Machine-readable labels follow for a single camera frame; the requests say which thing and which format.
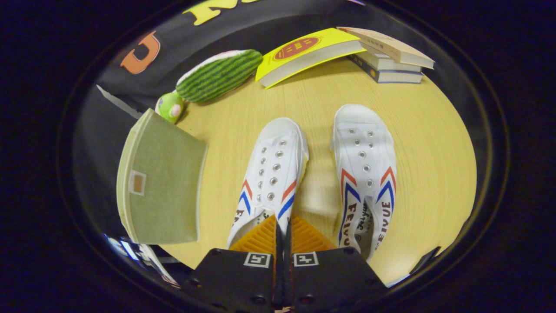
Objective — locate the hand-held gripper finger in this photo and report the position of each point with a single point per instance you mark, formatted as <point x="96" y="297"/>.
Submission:
<point x="288" y="269"/>
<point x="278" y="269"/>

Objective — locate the white canvas shoe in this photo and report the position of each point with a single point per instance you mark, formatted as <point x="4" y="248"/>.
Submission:
<point x="273" y="152"/>
<point x="362" y="143"/>

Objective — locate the green fabric storage box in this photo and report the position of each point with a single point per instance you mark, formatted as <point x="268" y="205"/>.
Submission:
<point x="165" y="182"/>

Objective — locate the blue white object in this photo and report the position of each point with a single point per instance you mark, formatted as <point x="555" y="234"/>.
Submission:
<point x="143" y="256"/>

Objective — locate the black block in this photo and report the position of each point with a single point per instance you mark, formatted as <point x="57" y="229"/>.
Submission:
<point x="425" y="260"/>

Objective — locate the green and pink plush toy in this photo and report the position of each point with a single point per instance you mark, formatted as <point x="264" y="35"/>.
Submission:
<point x="169" y="106"/>

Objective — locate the watermelon slice plush toy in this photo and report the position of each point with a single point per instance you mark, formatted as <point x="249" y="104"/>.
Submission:
<point x="221" y="74"/>

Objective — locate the dark blue book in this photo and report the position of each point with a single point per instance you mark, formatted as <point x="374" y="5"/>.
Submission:
<point x="391" y="77"/>

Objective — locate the yellow book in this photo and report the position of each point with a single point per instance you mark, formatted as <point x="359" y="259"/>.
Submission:
<point x="304" y="50"/>

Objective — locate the grey book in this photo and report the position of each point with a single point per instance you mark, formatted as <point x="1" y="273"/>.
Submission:
<point x="391" y="64"/>

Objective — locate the beige book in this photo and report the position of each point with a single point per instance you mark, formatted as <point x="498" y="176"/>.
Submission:
<point x="386" y="43"/>

